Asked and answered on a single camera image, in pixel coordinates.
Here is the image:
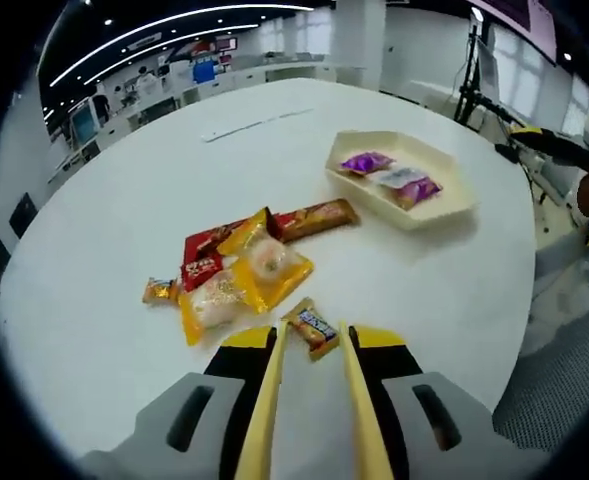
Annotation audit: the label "pink wall screen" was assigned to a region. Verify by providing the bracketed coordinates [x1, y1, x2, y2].
[466, 0, 560, 69]

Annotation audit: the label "black tripod stand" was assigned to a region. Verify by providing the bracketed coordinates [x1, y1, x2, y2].
[452, 7, 508, 134]

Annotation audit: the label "yellow white pastry food packet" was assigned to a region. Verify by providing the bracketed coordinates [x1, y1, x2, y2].
[177, 259, 255, 347]

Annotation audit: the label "brown chocolate bar wrapper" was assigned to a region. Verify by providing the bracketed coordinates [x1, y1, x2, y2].
[272, 198, 361, 245]

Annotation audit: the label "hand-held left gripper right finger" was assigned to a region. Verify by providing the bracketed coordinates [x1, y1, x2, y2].
[348, 324, 510, 480]

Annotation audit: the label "purple food packet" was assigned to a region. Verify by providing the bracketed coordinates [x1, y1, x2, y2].
[340, 151, 396, 177]
[392, 177, 444, 212]

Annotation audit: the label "light blue screen panel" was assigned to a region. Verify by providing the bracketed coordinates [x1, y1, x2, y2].
[71, 102, 98, 144]

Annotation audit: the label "small gold food candy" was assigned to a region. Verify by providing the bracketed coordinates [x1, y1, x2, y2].
[141, 277, 180, 306]
[280, 297, 339, 362]

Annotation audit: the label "white cabinet row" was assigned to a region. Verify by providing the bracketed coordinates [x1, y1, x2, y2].
[48, 47, 370, 184]

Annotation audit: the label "yellow round pastry food packet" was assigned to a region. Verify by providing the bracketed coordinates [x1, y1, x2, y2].
[217, 206, 316, 315]

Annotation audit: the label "black cable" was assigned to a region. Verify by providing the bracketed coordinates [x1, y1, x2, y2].
[493, 119, 550, 206]

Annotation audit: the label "red wall display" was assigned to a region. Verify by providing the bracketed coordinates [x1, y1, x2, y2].
[168, 34, 238, 64]

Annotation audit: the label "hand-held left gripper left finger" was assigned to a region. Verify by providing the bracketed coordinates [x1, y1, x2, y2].
[81, 324, 277, 480]

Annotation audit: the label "pale yellow food tongs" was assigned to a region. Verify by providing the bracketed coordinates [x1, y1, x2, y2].
[233, 319, 396, 480]

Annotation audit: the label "cream hexagonal container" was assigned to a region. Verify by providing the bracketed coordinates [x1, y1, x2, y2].
[324, 129, 477, 231]

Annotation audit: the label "dark red food bar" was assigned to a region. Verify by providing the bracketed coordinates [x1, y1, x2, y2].
[182, 219, 255, 261]

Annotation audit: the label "small red food packet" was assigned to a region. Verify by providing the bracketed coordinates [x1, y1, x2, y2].
[180, 249, 225, 295]

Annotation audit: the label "black floor box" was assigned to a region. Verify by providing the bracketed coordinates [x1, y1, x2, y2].
[8, 192, 38, 240]

